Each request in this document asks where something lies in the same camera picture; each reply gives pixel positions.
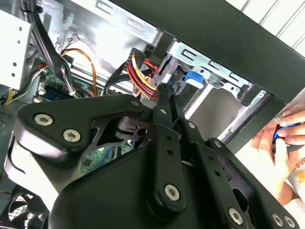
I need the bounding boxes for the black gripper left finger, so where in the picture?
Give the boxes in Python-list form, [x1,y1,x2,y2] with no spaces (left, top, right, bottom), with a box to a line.
[3,83,189,215]

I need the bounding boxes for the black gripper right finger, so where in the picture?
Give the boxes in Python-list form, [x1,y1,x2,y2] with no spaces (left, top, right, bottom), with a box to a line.
[169,90,301,229]

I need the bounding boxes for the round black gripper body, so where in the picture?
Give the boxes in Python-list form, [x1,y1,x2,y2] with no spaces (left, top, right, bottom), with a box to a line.
[47,147,239,229]

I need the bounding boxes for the black disk data wire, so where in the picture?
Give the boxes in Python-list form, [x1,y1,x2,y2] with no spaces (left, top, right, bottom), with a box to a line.
[104,61,130,96]

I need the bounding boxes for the red yellow disk power wire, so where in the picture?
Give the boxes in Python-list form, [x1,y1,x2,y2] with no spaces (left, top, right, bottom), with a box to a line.
[126,47,160,100]

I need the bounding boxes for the hard disk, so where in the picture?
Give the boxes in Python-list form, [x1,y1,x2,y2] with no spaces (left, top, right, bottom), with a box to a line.
[183,69,206,90]

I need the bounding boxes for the round black tool blue ring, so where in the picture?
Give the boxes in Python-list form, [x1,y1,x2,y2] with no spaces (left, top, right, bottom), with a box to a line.
[271,115,302,155]

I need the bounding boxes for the person's right hand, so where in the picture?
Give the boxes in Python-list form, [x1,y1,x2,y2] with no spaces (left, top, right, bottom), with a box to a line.
[252,121,300,206]

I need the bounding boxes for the person's left hand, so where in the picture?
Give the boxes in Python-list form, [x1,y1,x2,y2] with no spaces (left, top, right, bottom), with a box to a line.
[278,107,305,146]

